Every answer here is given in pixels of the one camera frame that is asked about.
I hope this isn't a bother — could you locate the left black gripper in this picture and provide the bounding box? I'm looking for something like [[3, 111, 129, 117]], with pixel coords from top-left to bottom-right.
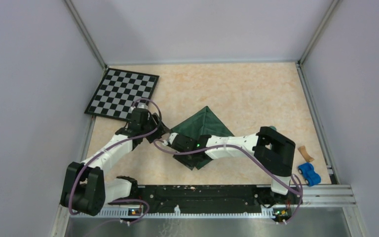
[[141, 112, 170, 143]]

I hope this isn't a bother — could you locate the dark green cloth napkin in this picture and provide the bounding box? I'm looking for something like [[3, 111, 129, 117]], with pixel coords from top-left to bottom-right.
[[171, 106, 233, 170]]

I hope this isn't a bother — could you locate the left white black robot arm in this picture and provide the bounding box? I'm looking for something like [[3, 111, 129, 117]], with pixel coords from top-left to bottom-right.
[[60, 105, 168, 216]]

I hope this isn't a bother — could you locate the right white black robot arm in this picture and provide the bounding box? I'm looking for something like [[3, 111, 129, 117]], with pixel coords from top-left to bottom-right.
[[166, 126, 296, 203]]

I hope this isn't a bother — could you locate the black grey checkerboard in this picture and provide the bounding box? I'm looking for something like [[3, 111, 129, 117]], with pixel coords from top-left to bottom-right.
[[84, 68, 160, 121]]

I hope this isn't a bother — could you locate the small tan wooden piece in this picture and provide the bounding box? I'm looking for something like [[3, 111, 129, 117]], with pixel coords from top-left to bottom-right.
[[298, 146, 315, 163]]

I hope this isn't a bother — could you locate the blue toy car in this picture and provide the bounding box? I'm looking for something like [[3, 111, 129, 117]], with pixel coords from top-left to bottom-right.
[[298, 162, 321, 187]]

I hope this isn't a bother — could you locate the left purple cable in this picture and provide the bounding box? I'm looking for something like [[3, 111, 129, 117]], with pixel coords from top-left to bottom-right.
[[68, 98, 163, 226]]

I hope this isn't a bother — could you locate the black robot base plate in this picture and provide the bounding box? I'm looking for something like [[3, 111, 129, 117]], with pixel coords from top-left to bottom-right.
[[130, 185, 300, 214]]

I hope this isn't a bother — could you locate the white toothed cable rail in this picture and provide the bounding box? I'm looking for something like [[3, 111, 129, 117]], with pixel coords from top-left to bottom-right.
[[98, 207, 275, 219]]

